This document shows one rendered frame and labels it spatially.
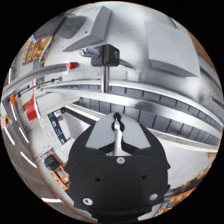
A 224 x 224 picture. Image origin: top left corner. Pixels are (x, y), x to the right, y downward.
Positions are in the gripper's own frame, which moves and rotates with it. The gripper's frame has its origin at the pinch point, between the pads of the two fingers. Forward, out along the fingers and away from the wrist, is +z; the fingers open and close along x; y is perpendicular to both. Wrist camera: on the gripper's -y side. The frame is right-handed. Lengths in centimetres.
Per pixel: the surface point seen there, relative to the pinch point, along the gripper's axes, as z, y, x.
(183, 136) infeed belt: -3.7, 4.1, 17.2
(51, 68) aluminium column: 18.7, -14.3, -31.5
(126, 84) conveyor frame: 5.3, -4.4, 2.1
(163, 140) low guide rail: -3.4, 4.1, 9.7
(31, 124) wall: 283, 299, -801
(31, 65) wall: 346, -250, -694
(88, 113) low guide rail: 6.8, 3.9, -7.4
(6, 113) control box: -11, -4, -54
